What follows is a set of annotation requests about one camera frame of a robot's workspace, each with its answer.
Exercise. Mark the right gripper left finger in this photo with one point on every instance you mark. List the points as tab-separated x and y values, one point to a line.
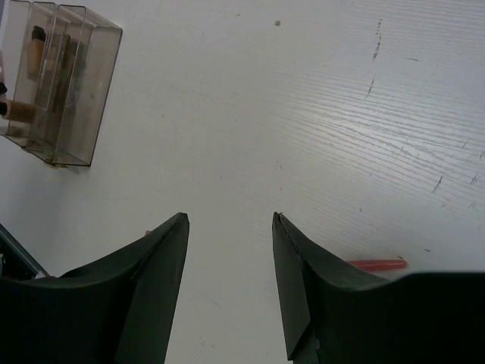
117	309

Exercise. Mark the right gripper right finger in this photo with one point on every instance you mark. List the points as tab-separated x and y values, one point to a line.
333	312

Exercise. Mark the coral short makeup brush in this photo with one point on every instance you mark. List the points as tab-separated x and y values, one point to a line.
379	264

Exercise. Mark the round foundation bottle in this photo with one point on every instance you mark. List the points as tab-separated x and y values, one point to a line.
18	111

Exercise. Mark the beige foundation tube black cap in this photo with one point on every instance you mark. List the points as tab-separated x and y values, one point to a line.
35	49

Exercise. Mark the clear middle organizer bin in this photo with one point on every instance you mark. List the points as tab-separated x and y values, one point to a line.
40	142

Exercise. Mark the clear organizer bin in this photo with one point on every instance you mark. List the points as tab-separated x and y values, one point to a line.
40	142
94	45
14	25

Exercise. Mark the clear right organizer bin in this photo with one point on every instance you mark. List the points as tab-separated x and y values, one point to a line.
94	45

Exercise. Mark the clear left organizer bin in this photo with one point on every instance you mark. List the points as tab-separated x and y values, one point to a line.
14	25

